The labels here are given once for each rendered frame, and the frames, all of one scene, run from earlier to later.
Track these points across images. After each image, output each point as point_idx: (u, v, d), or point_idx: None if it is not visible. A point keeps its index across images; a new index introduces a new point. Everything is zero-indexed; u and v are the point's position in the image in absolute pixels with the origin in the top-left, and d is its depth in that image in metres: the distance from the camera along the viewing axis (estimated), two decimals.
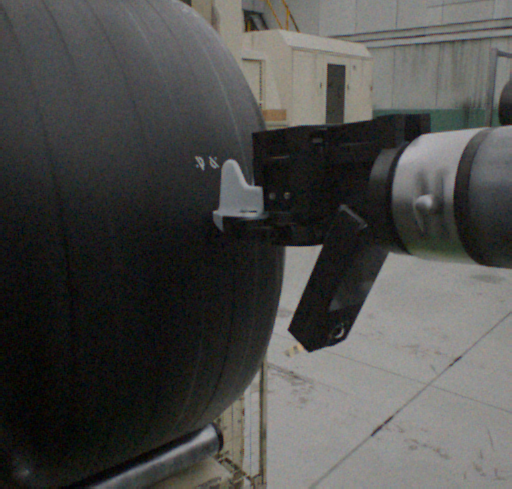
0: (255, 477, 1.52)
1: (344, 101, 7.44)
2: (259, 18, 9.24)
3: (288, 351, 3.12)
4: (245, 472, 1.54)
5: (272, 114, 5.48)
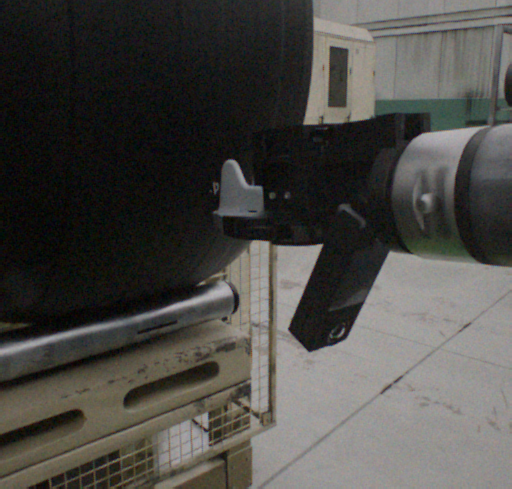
0: (264, 415, 1.45)
1: (347, 85, 7.37)
2: None
3: None
4: (253, 410, 1.47)
5: None
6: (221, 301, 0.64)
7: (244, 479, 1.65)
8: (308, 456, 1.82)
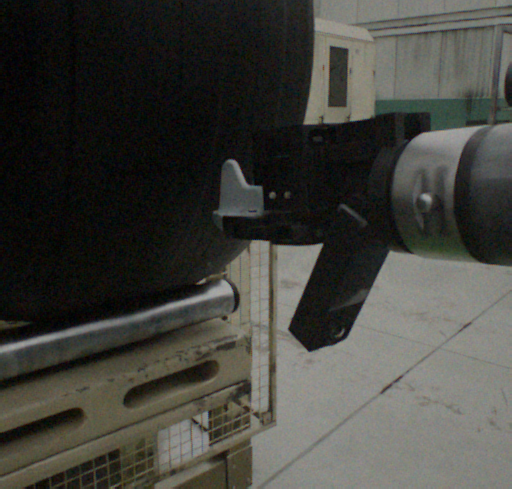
0: (264, 414, 1.45)
1: (347, 85, 7.37)
2: None
3: None
4: (253, 409, 1.47)
5: None
6: None
7: (244, 479, 1.65)
8: (308, 456, 1.82)
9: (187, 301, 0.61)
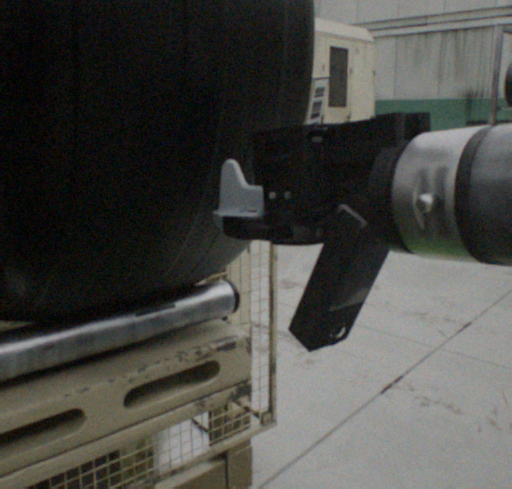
0: (264, 414, 1.45)
1: (347, 85, 7.37)
2: None
3: None
4: (253, 410, 1.47)
5: None
6: (216, 287, 0.65)
7: (244, 479, 1.65)
8: (308, 456, 1.82)
9: None
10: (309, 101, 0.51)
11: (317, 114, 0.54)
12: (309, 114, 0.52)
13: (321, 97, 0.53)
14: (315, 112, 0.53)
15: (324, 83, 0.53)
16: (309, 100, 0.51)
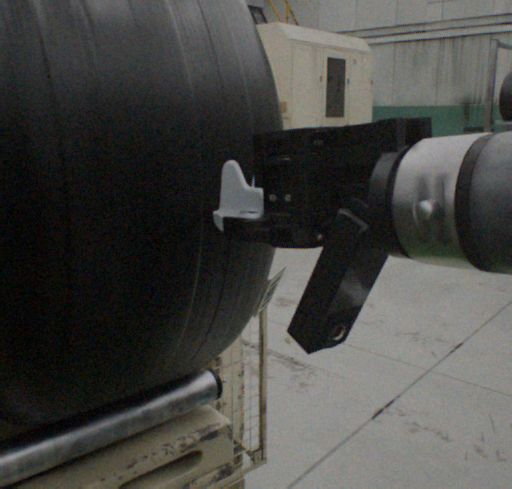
0: (255, 452, 1.51)
1: (344, 95, 7.43)
2: (259, 13, 9.22)
3: (288, 338, 3.10)
4: (245, 447, 1.53)
5: None
6: (198, 406, 0.72)
7: None
8: (299, 485, 1.88)
9: (167, 386, 0.68)
10: (263, 294, 0.60)
11: (270, 294, 0.63)
12: (262, 301, 0.61)
13: (276, 282, 0.62)
14: (269, 294, 0.62)
15: (280, 273, 0.62)
16: (263, 293, 0.60)
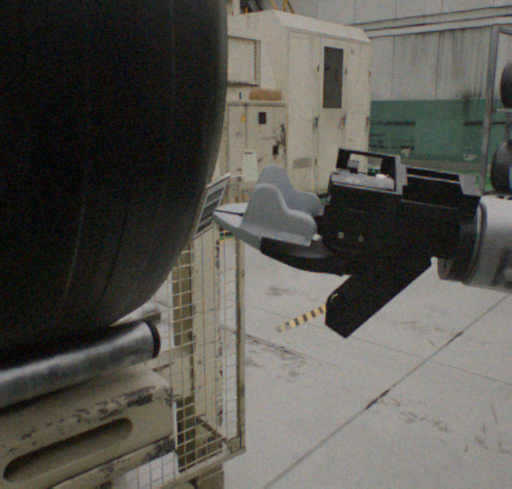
0: (232, 440, 1.36)
1: (342, 86, 7.28)
2: (256, 4, 9.08)
3: (279, 327, 2.96)
4: (221, 435, 1.38)
5: (267, 93, 5.32)
6: (129, 365, 0.57)
7: None
8: (285, 478, 1.74)
9: (85, 337, 0.53)
10: (198, 209, 0.46)
11: (210, 214, 0.48)
12: (198, 220, 0.47)
13: (217, 197, 0.48)
14: (209, 213, 0.48)
15: (222, 184, 0.47)
16: (198, 208, 0.46)
